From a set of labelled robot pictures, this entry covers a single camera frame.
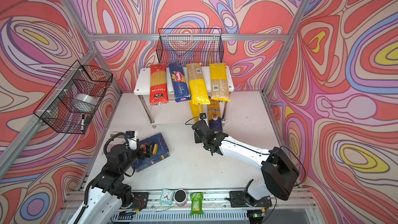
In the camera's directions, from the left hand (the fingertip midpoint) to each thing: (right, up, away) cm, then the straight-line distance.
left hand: (148, 140), depth 79 cm
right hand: (+28, +2, +6) cm, 29 cm away
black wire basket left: (-33, +18, -8) cm, 39 cm away
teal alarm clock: (+11, -26, -6) cm, 29 cm away
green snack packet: (+25, -27, -6) cm, 37 cm away
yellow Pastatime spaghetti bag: (+25, +16, +10) cm, 31 cm away
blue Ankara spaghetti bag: (+36, +9, +14) cm, 40 cm away
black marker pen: (-28, +10, -7) cm, 31 cm away
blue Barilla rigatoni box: (+5, -7, +4) cm, 10 cm away
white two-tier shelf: (+11, +13, +20) cm, 26 cm away
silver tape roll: (-28, +21, -6) cm, 35 cm away
